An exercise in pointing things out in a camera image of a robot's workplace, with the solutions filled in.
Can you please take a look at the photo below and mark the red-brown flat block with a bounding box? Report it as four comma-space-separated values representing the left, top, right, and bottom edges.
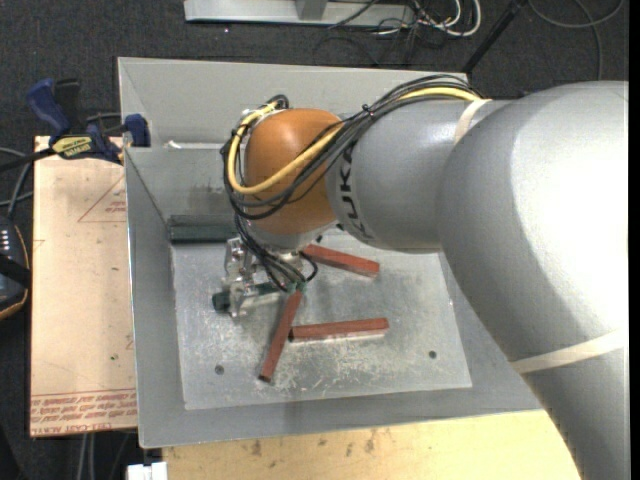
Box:
288, 317, 391, 344
301, 243, 381, 279
258, 289, 305, 384

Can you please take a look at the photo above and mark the brown cardboard board, red print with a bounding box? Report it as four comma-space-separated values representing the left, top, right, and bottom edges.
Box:
29, 134, 139, 439

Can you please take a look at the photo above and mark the grey metal bin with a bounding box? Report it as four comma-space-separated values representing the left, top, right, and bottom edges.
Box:
117, 56, 547, 450

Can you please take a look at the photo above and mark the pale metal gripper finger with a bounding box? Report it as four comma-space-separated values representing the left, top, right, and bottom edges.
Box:
227, 289, 254, 320
222, 237, 250, 290

